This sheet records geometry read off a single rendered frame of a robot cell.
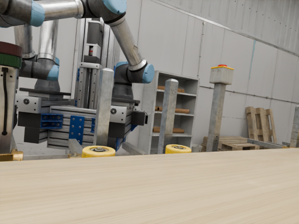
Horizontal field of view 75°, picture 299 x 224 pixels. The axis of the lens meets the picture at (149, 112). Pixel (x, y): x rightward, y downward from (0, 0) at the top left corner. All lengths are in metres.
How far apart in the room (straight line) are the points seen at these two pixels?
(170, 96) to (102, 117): 0.26
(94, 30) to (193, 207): 1.30
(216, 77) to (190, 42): 3.35
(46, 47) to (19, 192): 0.81
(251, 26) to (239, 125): 2.40
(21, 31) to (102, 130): 0.84
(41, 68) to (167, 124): 0.61
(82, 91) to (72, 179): 1.10
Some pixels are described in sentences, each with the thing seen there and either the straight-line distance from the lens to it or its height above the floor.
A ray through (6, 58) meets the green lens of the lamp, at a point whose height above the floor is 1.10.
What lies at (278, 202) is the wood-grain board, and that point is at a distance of 0.40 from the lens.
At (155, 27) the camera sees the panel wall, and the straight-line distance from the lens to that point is 3.85.
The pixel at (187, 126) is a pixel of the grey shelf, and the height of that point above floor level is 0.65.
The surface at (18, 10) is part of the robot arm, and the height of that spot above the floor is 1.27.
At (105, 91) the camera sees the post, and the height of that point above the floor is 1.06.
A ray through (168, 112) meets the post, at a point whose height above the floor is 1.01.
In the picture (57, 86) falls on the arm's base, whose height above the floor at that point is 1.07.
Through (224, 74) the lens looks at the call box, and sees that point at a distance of 0.90.
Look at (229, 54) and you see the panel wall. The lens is 4.95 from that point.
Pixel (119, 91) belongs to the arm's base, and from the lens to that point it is 1.22.
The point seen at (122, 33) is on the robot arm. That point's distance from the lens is 1.05.
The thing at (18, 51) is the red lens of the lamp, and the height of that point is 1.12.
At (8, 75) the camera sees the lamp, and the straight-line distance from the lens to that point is 0.59.
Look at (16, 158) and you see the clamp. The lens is 0.61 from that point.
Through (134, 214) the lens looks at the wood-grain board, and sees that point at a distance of 0.27.
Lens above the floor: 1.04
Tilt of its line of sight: 3 degrees down
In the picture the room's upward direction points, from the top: 6 degrees clockwise
